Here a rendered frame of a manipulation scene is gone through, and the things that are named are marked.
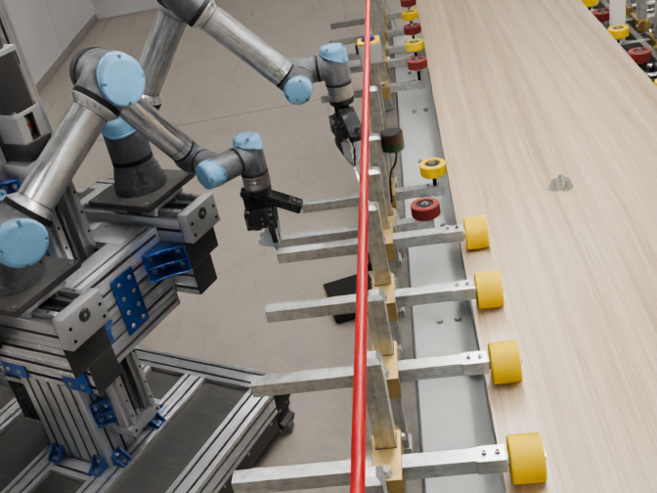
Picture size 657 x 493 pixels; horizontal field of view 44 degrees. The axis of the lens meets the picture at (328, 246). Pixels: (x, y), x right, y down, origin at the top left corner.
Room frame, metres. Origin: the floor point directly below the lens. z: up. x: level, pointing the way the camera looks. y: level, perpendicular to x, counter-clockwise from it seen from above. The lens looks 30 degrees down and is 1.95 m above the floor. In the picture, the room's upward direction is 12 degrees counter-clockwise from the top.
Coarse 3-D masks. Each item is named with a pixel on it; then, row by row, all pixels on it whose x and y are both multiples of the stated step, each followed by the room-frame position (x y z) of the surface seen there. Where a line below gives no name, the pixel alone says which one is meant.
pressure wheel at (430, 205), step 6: (420, 198) 2.00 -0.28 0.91; (426, 198) 1.99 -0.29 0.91; (432, 198) 1.98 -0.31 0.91; (414, 204) 1.96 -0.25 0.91; (420, 204) 1.96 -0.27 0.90; (426, 204) 1.95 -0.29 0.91; (432, 204) 1.94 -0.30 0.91; (438, 204) 1.94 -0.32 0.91; (414, 210) 1.94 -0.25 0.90; (420, 210) 1.93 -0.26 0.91; (426, 210) 1.92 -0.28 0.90; (432, 210) 1.92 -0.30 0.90; (438, 210) 1.94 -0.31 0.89; (414, 216) 1.94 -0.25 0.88; (420, 216) 1.93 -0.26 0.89; (426, 216) 1.92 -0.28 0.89; (432, 216) 1.92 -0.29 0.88
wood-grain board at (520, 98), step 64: (448, 0) 4.01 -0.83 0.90; (512, 0) 3.78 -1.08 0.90; (576, 0) 3.57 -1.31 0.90; (448, 64) 3.07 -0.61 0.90; (512, 64) 2.93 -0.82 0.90; (576, 64) 2.79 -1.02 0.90; (448, 128) 2.45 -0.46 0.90; (512, 128) 2.34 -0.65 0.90; (576, 128) 2.25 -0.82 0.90; (640, 128) 2.16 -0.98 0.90; (512, 192) 1.93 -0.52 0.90; (576, 192) 1.86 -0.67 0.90; (640, 192) 1.79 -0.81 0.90; (512, 256) 1.62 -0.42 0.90; (576, 256) 1.56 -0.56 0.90; (640, 256) 1.51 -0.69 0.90; (512, 320) 1.38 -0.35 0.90; (576, 320) 1.33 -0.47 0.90; (640, 320) 1.29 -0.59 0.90; (512, 384) 1.18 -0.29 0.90; (576, 384) 1.14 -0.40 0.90; (640, 384) 1.11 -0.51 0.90; (576, 448) 0.99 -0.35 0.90; (640, 448) 0.96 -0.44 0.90
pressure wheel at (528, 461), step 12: (516, 444) 0.95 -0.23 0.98; (528, 444) 0.95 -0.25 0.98; (540, 444) 0.94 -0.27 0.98; (516, 456) 0.93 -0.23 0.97; (528, 456) 0.93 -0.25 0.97; (540, 456) 0.93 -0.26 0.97; (516, 468) 0.92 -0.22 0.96; (528, 468) 0.92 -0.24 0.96; (540, 468) 0.92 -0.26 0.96; (516, 480) 0.92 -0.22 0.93; (528, 480) 0.92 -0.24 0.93; (540, 480) 0.92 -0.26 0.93
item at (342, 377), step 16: (464, 352) 1.23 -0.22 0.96; (480, 352) 1.22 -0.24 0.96; (336, 368) 1.26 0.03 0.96; (352, 368) 1.25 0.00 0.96; (400, 368) 1.22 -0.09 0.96; (416, 368) 1.21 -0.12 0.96; (432, 368) 1.21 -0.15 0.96; (448, 368) 1.20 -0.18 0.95; (464, 368) 1.20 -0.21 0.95; (480, 368) 1.19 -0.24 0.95; (256, 384) 1.26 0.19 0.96; (272, 384) 1.26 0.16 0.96; (288, 384) 1.25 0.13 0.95; (304, 384) 1.25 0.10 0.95; (320, 384) 1.24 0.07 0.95; (336, 384) 1.24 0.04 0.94; (352, 384) 1.23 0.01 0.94
